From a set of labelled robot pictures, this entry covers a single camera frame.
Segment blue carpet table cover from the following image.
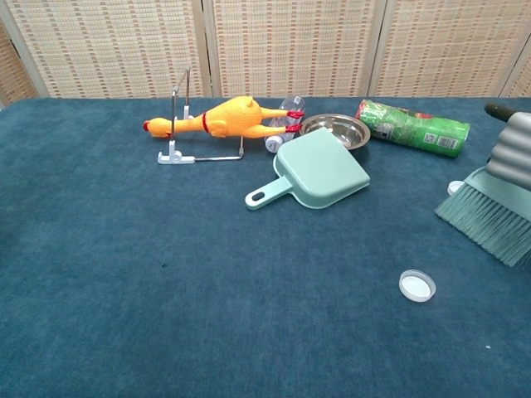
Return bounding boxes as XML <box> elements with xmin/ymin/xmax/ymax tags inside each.
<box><xmin>0</xmin><ymin>97</ymin><xmax>531</xmax><ymax>398</ymax></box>

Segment yellow rubber chicken toy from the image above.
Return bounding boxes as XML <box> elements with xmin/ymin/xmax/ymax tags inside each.
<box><xmin>143</xmin><ymin>95</ymin><xmax>307</xmax><ymax>140</ymax></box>

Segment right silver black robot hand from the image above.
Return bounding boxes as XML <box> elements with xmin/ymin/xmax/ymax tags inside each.
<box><xmin>484</xmin><ymin>103</ymin><xmax>531</xmax><ymax>190</ymax></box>

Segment clear white plastic lid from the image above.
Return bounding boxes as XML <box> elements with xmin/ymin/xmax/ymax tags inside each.
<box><xmin>398</xmin><ymin>269</ymin><xmax>437</xmax><ymax>303</ymax></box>

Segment green chips can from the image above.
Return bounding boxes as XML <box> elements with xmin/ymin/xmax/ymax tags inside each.
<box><xmin>356</xmin><ymin>98</ymin><xmax>471</xmax><ymax>159</ymax></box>

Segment stainless steel bowl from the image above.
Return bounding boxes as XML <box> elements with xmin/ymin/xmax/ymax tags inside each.
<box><xmin>299</xmin><ymin>113</ymin><xmax>372</xmax><ymax>151</ymax></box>

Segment metal wire stand white feet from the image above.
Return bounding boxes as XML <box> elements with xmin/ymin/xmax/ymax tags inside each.
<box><xmin>157</xmin><ymin>67</ymin><xmax>246</xmax><ymax>167</ymax></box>

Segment mint green dustpan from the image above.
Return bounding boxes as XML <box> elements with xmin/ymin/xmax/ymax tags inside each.
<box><xmin>244</xmin><ymin>127</ymin><xmax>372</xmax><ymax>211</ymax></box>

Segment clear plastic bottle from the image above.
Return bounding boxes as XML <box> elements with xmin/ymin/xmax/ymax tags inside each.
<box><xmin>264</xmin><ymin>95</ymin><xmax>307</xmax><ymax>154</ymax></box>

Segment woven bamboo folding screen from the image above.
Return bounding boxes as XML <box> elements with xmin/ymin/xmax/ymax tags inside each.
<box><xmin>0</xmin><ymin>0</ymin><xmax>531</xmax><ymax>109</ymax></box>

